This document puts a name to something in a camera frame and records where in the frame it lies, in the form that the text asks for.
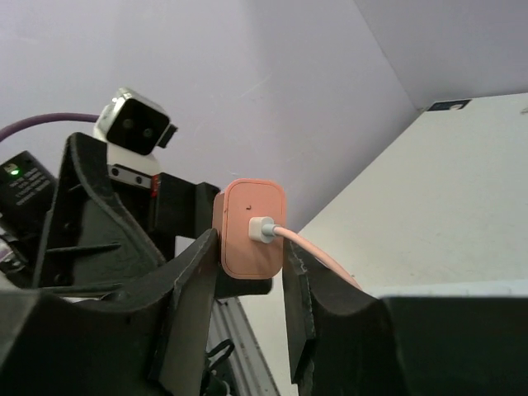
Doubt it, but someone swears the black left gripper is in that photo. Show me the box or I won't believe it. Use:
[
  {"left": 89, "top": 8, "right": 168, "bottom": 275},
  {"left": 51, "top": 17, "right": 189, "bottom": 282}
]
[{"left": 31, "top": 131, "right": 273, "bottom": 300}]

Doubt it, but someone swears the pink charger plug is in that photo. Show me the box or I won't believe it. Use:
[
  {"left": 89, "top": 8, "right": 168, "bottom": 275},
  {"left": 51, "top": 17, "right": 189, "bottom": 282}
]
[{"left": 212, "top": 178, "right": 286, "bottom": 281}]

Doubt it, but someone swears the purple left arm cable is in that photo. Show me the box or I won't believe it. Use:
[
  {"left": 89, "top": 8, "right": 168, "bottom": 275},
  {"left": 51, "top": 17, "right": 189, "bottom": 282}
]
[{"left": 0, "top": 111, "right": 102, "bottom": 144}]

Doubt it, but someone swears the aluminium rail frame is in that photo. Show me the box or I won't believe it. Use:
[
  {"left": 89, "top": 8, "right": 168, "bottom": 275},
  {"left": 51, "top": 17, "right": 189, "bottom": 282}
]
[{"left": 203, "top": 298, "right": 280, "bottom": 396}]

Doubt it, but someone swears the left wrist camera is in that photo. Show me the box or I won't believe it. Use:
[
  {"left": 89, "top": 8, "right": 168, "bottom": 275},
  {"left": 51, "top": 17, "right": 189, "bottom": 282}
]
[{"left": 92, "top": 87, "right": 177, "bottom": 191}]

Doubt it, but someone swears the blue left corner label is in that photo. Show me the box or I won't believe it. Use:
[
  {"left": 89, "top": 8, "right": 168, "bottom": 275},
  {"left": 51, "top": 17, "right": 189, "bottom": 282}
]
[{"left": 427, "top": 99, "right": 471, "bottom": 111}]

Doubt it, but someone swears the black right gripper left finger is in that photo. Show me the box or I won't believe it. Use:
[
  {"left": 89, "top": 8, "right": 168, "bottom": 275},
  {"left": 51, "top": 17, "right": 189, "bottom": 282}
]
[{"left": 1, "top": 229, "right": 218, "bottom": 395}]

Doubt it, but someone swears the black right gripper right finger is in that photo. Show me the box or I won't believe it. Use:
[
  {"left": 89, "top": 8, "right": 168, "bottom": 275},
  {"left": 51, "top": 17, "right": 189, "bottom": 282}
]
[{"left": 282, "top": 242, "right": 527, "bottom": 395}]

